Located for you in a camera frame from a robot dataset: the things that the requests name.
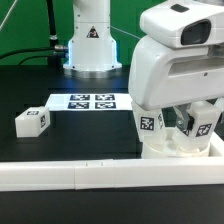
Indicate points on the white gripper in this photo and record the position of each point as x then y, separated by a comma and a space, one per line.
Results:
162, 77

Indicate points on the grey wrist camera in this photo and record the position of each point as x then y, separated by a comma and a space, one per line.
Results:
184, 23

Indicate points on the white sheet with tags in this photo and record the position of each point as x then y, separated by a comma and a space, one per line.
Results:
89, 102

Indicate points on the white round stool seat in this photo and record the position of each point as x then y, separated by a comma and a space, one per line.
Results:
170, 150

